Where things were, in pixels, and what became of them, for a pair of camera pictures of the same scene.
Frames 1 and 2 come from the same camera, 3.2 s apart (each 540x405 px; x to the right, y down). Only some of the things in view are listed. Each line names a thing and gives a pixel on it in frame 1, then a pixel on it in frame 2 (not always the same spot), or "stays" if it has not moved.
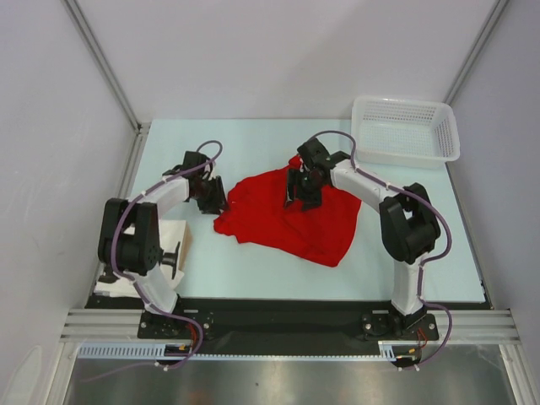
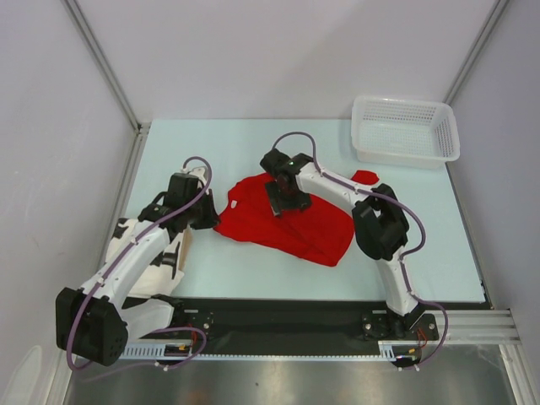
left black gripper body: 205,192 -> 195,212
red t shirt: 255,213 stays
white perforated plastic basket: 404,132 stays
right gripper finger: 292,186 -> 274,197
